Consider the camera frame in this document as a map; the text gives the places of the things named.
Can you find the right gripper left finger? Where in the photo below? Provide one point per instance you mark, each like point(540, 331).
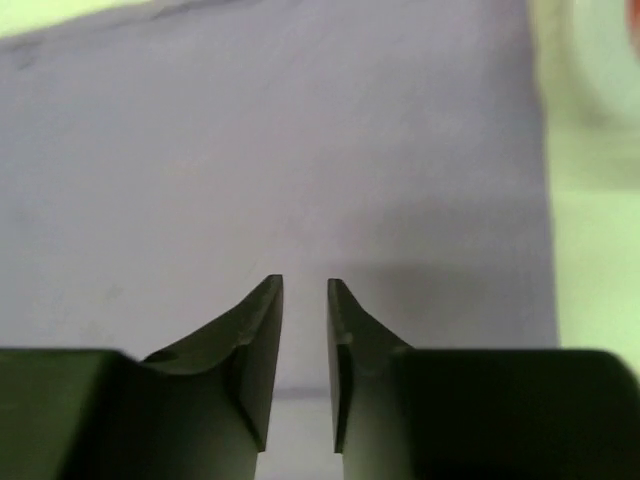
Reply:
point(198, 408)

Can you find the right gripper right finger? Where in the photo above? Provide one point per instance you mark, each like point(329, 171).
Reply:
point(401, 412)

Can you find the purple t-shirt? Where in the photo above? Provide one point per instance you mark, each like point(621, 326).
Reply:
point(157, 162)

